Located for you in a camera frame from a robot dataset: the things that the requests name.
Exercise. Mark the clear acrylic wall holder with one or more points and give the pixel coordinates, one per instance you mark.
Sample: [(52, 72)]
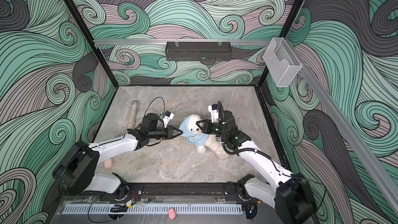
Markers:
[(282, 61)]

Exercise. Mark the light blue teddy hoodie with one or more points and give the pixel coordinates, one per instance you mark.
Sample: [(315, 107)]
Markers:
[(192, 132)]

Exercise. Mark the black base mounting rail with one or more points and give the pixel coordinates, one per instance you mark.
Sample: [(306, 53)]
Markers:
[(226, 191)]

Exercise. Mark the small card on table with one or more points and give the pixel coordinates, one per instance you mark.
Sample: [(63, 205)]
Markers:
[(118, 136)]

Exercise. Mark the clear tube with beads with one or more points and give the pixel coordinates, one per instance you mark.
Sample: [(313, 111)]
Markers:
[(133, 114)]

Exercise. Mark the white slotted cable duct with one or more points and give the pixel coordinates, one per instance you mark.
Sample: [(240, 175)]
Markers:
[(156, 209)]

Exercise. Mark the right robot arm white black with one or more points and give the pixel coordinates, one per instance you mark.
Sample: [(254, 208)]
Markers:
[(288, 194)]

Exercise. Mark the small pink toy piece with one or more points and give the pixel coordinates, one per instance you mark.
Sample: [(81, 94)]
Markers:
[(172, 214)]

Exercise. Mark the small peach pink ball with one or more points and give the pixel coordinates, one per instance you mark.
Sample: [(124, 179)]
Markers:
[(109, 164)]

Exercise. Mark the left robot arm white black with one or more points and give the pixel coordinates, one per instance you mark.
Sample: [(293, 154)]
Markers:
[(76, 174)]

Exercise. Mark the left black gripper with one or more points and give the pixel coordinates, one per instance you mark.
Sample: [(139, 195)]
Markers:
[(169, 130)]

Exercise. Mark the white teddy bear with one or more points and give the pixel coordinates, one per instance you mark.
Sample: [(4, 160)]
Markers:
[(214, 145)]

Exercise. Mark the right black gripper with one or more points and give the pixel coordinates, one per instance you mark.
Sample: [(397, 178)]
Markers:
[(207, 128)]

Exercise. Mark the aluminium rail right wall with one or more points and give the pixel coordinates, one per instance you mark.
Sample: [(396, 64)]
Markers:
[(375, 169)]

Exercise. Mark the black wall-mounted tray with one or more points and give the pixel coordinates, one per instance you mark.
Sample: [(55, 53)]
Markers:
[(198, 51)]

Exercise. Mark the aluminium rail back wall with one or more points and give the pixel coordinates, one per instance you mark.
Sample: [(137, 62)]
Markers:
[(142, 41)]

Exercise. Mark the aluminium rail wall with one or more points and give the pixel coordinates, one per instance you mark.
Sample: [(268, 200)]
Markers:
[(142, 41), (375, 169)]

